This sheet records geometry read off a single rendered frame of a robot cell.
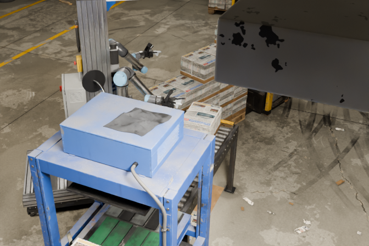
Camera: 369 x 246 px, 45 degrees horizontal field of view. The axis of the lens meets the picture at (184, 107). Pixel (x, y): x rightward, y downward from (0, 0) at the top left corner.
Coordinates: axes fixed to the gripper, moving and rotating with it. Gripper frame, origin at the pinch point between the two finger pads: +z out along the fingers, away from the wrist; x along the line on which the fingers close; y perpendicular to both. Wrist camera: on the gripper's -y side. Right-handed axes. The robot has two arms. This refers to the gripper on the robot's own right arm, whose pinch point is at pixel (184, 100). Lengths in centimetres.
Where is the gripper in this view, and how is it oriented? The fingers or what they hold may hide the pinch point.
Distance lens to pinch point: 393.0
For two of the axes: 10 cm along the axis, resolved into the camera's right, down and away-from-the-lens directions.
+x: -2.0, 3.6, -9.1
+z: 9.8, 1.2, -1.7
